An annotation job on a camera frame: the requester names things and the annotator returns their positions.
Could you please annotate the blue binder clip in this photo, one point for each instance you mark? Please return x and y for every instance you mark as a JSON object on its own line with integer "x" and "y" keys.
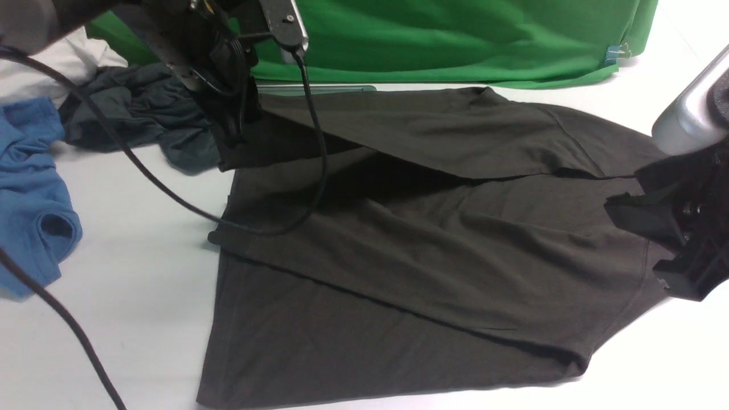
{"x": 615, "y": 53}

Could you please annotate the gray long-sleeve top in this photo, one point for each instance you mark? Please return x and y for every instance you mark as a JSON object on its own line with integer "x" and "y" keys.
{"x": 462, "y": 243}

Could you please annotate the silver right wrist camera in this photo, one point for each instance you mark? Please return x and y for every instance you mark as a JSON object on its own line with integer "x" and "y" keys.
{"x": 698, "y": 117}

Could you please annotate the green backdrop cloth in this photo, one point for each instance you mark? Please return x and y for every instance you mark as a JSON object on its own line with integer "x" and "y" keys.
{"x": 528, "y": 45}

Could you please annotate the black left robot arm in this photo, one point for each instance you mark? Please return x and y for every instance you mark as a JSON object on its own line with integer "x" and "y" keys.
{"x": 28, "y": 27}

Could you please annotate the dark teal crumpled shirt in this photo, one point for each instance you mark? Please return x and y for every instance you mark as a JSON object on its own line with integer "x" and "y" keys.
{"x": 150, "y": 106}

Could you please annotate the metal table cable hatch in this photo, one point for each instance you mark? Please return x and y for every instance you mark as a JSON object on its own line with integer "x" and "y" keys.
{"x": 298, "y": 90}

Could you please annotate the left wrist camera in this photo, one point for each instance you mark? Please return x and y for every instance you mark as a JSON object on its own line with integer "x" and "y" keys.
{"x": 285, "y": 26}

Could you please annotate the blue crumpled t-shirt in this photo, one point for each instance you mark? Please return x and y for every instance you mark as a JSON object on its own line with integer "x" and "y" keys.
{"x": 39, "y": 227}

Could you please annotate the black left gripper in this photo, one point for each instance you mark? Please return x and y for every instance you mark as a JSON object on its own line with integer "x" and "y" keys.
{"x": 194, "y": 40}

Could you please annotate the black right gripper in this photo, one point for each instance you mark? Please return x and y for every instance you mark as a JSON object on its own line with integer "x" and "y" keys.
{"x": 685, "y": 208}

